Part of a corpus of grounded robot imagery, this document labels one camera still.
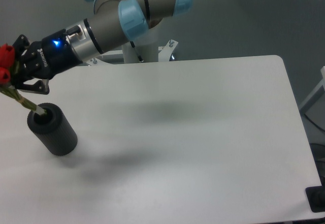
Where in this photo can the black device at table edge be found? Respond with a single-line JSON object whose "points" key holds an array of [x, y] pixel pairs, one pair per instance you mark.
{"points": [[315, 196]]}

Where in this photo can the white furniture frame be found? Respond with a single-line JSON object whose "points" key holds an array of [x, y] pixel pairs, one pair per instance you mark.
{"points": [[316, 93]]}

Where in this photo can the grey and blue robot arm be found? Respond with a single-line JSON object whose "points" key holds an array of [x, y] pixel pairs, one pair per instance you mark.
{"points": [[114, 23]]}

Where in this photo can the dark grey ribbed vase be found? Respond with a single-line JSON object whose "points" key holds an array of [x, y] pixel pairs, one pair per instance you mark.
{"points": [[53, 130]]}

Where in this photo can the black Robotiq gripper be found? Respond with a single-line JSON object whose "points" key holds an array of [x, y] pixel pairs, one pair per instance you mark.
{"points": [[43, 60]]}

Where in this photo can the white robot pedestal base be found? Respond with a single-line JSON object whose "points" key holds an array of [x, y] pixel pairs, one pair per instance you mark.
{"points": [[145, 49]]}

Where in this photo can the red tulip bouquet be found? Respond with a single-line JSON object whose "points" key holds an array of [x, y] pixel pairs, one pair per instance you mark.
{"points": [[9, 65]]}

